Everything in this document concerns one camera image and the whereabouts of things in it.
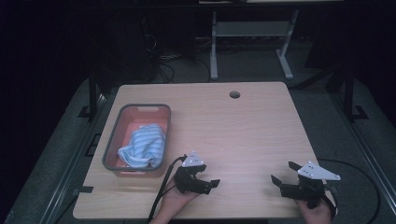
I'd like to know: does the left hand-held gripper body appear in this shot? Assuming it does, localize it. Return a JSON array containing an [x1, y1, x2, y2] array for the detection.
[[173, 150, 207, 195]]

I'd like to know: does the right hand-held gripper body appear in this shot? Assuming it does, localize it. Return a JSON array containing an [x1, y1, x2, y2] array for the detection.
[[296, 160, 342, 210]]

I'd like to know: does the person's left hand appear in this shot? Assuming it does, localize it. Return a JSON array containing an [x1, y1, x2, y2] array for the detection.
[[159, 183, 201, 220]]

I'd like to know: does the person's right hand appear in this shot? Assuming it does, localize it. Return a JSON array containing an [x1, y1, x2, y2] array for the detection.
[[294, 198, 334, 224]]

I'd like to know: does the blue striped cloth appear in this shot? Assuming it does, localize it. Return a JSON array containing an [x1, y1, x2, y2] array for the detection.
[[117, 122, 167, 169]]

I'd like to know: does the pink bin with grey rim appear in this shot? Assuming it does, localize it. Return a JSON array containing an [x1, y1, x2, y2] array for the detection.
[[101, 103, 173, 179]]

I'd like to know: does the grey metal stand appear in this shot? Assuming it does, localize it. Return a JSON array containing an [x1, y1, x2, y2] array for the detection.
[[209, 8, 301, 82]]

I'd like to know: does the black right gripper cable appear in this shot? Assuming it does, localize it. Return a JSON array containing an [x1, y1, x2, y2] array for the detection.
[[317, 158, 382, 224]]

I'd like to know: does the aluminium floor rail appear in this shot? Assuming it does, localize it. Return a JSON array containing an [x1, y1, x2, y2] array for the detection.
[[330, 91, 396, 216], [38, 92, 108, 224]]

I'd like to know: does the black metal post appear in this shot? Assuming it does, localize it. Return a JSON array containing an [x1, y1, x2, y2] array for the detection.
[[325, 62, 370, 123], [78, 69, 106, 123]]

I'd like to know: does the tangle of floor cables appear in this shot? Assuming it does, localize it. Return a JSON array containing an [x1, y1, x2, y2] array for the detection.
[[155, 35, 213, 85]]

